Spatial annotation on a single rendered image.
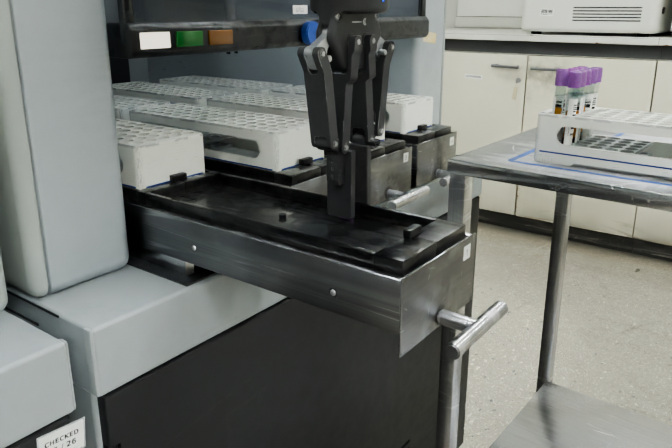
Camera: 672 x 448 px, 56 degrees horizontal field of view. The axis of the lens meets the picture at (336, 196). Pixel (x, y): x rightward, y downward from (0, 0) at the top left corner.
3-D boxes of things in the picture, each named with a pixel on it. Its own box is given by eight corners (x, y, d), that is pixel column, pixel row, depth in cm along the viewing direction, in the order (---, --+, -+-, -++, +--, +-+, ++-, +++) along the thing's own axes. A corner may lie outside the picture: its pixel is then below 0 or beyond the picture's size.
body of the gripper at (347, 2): (343, -27, 65) (343, 65, 68) (289, -31, 58) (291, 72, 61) (407, -30, 61) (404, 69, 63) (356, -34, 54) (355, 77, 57)
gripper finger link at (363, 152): (342, 143, 66) (347, 142, 67) (343, 207, 68) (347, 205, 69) (366, 147, 64) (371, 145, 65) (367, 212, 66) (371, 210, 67)
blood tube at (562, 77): (558, 158, 82) (572, 71, 79) (546, 158, 82) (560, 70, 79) (553, 155, 84) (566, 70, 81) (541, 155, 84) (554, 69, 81)
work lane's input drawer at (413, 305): (-12, 209, 91) (-22, 147, 89) (76, 188, 102) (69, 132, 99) (447, 379, 49) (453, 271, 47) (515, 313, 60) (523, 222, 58)
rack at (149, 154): (7, 163, 89) (0, 119, 87) (73, 151, 96) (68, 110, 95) (141, 200, 72) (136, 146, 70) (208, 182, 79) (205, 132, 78)
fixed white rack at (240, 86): (159, 107, 138) (157, 78, 136) (195, 102, 146) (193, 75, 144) (260, 122, 121) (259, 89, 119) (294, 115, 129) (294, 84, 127)
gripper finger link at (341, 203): (355, 150, 63) (351, 151, 62) (354, 217, 65) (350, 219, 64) (331, 146, 64) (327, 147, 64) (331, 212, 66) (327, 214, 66)
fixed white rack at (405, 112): (267, 123, 120) (266, 89, 118) (301, 116, 128) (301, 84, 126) (403, 142, 103) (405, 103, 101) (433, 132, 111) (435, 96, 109)
